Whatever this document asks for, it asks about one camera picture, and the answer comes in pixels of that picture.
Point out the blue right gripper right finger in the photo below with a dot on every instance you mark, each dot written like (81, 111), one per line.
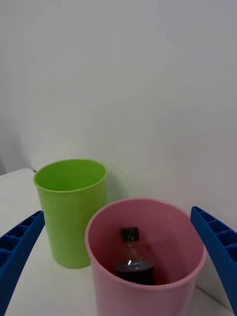
(222, 244)

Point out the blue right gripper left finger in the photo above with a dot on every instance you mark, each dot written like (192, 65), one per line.
(17, 254)

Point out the pink plastic bin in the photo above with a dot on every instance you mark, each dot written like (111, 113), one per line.
(148, 301)

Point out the green plastic bin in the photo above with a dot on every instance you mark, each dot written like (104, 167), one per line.
(69, 217)

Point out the small dark drink bottle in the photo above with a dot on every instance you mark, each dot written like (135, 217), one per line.
(134, 271)

